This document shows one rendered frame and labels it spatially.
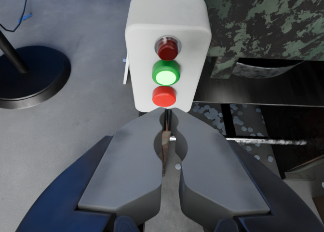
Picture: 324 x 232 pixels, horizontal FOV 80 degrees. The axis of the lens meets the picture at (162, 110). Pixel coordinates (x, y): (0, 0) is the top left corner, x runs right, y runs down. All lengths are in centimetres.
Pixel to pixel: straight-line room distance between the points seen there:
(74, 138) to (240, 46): 69
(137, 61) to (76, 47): 100
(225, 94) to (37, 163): 69
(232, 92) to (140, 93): 37
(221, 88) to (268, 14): 28
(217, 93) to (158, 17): 39
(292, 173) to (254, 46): 60
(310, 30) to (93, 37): 105
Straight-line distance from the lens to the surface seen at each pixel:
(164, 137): 46
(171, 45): 17
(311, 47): 40
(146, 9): 19
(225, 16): 31
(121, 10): 141
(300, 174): 89
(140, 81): 22
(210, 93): 54
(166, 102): 23
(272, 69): 53
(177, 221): 73
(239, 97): 56
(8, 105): 104
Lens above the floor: 72
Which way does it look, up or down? 58 degrees down
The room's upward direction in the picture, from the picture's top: 4 degrees clockwise
